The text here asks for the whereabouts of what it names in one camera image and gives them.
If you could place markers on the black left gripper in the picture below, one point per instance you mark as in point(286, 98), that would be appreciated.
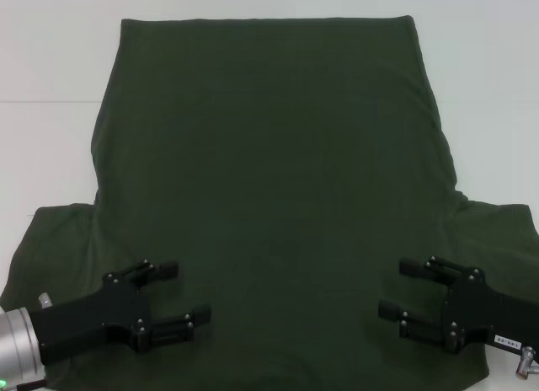
point(84, 319)

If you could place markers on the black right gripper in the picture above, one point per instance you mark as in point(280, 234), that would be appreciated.
point(476, 311)

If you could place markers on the dark green t-shirt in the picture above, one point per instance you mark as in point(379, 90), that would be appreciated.
point(273, 155)

